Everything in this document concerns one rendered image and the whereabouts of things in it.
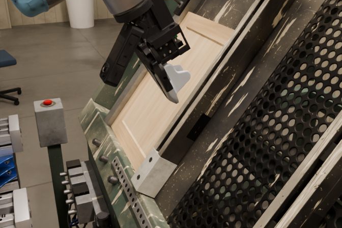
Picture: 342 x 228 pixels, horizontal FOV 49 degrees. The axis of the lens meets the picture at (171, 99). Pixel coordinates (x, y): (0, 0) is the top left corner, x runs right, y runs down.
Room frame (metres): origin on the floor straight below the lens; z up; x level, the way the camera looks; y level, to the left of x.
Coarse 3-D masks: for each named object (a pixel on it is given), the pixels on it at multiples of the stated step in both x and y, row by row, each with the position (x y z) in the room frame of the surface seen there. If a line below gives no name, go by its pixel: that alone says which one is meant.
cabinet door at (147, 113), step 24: (192, 24) 1.41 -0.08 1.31; (216, 24) 1.28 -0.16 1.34; (192, 48) 1.30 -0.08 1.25; (216, 48) 1.18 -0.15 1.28; (192, 72) 1.20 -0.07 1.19; (144, 96) 1.34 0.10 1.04; (120, 120) 1.35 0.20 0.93; (144, 120) 1.22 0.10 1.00; (168, 120) 1.11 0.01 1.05; (144, 144) 1.12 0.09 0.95
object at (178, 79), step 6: (168, 66) 0.65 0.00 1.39; (168, 72) 0.65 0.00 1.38; (174, 72) 0.65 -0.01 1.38; (180, 72) 0.66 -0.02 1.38; (186, 72) 0.66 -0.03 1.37; (156, 78) 0.66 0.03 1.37; (174, 78) 0.65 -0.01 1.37; (180, 78) 0.66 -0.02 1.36; (186, 78) 0.66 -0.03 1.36; (174, 84) 0.65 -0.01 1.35; (180, 84) 0.66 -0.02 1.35; (174, 90) 0.64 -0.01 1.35; (168, 96) 0.65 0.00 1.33; (174, 96) 0.65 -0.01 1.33; (174, 102) 0.67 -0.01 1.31
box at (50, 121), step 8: (56, 104) 1.51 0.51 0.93; (40, 112) 1.45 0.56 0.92; (48, 112) 1.46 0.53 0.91; (56, 112) 1.47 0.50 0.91; (40, 120) 1.45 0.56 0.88; (48, 120) 1.46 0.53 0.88; (56, 120) 1.47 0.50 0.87; (64, 120) 1.48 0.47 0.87; (40, 128) 1.45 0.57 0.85; (48, 128) 1.46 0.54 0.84; (56, 128) 1.47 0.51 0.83; (64, 128) 1.48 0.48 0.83; (40, 136) 1.44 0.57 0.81; (48, 136) 1.46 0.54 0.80; (56, 136) 1.47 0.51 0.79; (64, 136) 1.48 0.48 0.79; (40, 144) 1.44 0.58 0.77; (48, 144) 1.45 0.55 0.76; (56, 144) 1.47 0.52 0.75
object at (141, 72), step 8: (192, 0) 1.51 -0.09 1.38; (200, 0) 1.52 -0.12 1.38; (192, 8) 1.51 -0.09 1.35; (176, 16) 1.51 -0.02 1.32; (184, 16) 1.50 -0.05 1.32; (136, 72) 1.46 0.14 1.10; (144, 72) 1.43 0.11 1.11; (136, 80) 1.42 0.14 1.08; (128, 88) 1.43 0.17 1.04; (120, 96) 1.44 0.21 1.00; (128, 96) 1.41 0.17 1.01; (120, 104) 1.40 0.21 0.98; (112, 112) 1.40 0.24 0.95; (112, 120) 1.38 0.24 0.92
